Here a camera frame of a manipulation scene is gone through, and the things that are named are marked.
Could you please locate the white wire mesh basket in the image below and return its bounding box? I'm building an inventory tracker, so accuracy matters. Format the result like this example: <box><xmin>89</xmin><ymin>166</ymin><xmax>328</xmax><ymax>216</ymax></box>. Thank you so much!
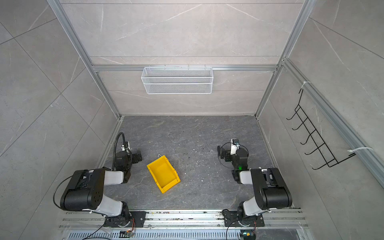
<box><xmin>141</xmin><ymin>67</ymin><xmax>214</xmax><ymax>95</ymax></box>

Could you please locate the yellow plastic bin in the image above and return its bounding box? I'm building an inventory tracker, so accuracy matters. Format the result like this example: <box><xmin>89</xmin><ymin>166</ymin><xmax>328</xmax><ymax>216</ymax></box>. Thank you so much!
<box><xmin>147</xmin><ymin>156</ymin><xmax>181</xmax><ymax>194</ymax></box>

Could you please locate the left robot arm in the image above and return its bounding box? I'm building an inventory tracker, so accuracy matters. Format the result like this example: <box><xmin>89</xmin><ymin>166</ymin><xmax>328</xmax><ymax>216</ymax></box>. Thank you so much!
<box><xmin>53</xmin><ymin>132</ymin><xmax>142</xmax><ymax>228</ymax></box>

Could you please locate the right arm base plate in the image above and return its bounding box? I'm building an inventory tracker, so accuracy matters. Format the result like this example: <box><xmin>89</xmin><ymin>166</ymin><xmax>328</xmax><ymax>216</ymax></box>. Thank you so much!
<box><xmin>221</xmin><ymin>209</ymin><xmax>265</xmax><ymax>228</ymax></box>

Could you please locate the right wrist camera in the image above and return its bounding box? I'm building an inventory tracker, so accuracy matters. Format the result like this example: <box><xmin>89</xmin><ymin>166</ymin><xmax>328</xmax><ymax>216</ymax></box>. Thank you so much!
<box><xmin>231</xmin><ymin>139</ymin><xmax>240</xmax><ymax>146</ymax></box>

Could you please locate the black wire hook rack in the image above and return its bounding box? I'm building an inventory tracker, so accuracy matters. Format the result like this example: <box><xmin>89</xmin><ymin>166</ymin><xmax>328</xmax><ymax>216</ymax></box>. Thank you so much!
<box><xmin>286</xmin><ymin>89</ymin><xmax>356</xmax><ymax>171</ymax></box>

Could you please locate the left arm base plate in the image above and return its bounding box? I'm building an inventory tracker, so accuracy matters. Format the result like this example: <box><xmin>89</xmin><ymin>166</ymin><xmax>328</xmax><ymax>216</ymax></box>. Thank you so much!
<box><xmin>103</xmin><ymin>211</ymin><xmax>147</xmax><ymax>228</ymax></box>

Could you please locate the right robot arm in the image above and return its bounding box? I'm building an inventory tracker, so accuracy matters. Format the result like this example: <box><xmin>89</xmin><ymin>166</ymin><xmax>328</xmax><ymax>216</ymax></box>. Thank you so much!
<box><xmin>217</xmin><ymin>139</ymin><xmax>293</xmax><ymax>227</ymax></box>

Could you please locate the white cable duct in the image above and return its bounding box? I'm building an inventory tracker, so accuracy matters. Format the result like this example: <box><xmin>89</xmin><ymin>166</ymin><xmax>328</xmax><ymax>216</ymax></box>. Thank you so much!
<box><xmin>66</xmin><ymin>229</ymin><xmax>243</xmax><ymax>240</ymax></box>

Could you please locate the aluminium mounting rail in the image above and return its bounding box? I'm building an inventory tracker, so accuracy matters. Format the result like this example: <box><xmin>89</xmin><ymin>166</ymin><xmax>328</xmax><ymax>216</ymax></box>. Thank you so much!
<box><xmin>59</xmin><ymin>209</ymin><xmax>309</xmax><ymax>231</ymax></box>

